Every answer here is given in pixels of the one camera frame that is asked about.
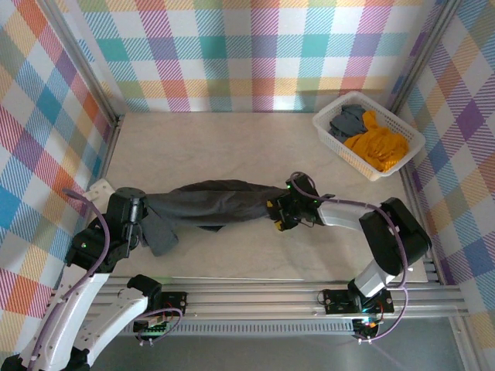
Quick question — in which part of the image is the aluminium frame post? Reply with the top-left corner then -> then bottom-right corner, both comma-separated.
40,0 -> 127,124
386,0 -> 463,113

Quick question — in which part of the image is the dark grey t-shirt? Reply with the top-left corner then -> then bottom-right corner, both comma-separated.
141,179 -> 289,258

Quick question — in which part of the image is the controller board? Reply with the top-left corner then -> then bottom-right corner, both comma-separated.
133,315 -> 173,335
352,316 -> 382,334

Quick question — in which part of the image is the yellow t-shirt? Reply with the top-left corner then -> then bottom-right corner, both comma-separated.
343,110 -> 410,173

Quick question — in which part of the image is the aluminium side rail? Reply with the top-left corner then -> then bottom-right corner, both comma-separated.
400,165 -> 444,285
87,114 -> 127,194

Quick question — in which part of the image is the grey slotted cable duct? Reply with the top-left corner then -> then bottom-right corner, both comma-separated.
115,319 -> 359,336

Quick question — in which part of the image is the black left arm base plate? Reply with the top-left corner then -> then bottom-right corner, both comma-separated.
159,291 -> 189,316

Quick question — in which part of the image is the white plastic bracket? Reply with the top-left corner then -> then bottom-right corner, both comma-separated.
85,178 -> 117,202

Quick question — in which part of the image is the right controller board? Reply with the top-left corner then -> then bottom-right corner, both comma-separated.
352,316 -> 382,334

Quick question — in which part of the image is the blue-grey t-shirt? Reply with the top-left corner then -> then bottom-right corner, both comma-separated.
328,104 -> 368,144

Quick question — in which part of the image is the white plastic basket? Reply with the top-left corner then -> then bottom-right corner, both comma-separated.
312,90 -> 426,182

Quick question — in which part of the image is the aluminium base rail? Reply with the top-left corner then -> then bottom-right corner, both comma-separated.
49,274 -> 469,322

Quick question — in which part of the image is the left controller board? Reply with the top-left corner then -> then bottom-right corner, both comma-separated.
133,315 -> 173,335

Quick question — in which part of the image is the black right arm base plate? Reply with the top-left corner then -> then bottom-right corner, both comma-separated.
323,288 -> 394,315

